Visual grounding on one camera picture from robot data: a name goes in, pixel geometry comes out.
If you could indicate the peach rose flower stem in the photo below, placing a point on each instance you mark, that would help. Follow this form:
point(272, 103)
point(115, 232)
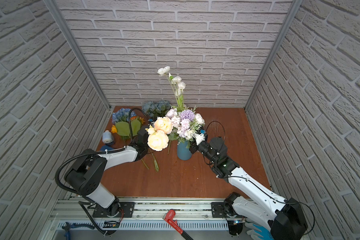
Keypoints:
point(158, 138)

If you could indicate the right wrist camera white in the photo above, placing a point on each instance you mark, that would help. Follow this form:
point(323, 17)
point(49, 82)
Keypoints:
point(200, 137)

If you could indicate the pink white hydrangea bouquet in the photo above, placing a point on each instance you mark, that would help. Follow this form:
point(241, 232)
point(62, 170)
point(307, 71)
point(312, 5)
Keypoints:
point(185, 124)

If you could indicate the dusty blue hydrangea flower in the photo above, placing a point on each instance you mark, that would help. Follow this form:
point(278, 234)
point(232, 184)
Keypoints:
point(155, 110)

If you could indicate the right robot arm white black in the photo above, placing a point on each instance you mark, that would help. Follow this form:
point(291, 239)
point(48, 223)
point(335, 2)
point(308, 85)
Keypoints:
point(284, 219)

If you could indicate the aluminium mounting rail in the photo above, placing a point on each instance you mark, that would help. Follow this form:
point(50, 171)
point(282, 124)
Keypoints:
point(190, 214)

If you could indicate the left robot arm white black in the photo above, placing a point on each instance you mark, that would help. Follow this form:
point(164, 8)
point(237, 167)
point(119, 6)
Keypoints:
point(82, 175)

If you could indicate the blue handled pliers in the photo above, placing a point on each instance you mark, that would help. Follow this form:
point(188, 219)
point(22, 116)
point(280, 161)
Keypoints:
point(67, 227)

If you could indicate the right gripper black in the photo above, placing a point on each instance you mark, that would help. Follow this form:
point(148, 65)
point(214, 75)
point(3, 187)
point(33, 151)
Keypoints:
point(195, 147)

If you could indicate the white poppy flower stem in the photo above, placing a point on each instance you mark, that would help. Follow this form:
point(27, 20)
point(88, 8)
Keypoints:
point(177, 85)

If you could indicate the red pipe wrench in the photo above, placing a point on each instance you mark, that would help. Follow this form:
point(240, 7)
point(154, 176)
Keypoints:
point(175, 223)

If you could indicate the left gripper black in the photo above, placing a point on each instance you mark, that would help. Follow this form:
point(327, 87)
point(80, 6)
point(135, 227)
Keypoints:
point(144, 139)

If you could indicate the blue ceramic vase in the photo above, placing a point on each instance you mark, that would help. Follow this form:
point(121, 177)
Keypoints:
point(183, 151)

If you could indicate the blue work glove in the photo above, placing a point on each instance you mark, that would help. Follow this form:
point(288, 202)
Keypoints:
point(263, 233)

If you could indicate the white tape roll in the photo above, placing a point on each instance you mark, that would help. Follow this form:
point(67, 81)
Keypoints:
point(108, 138)

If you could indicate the orange small flower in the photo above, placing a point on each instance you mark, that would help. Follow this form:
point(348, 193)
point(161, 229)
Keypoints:
point(114, 129)

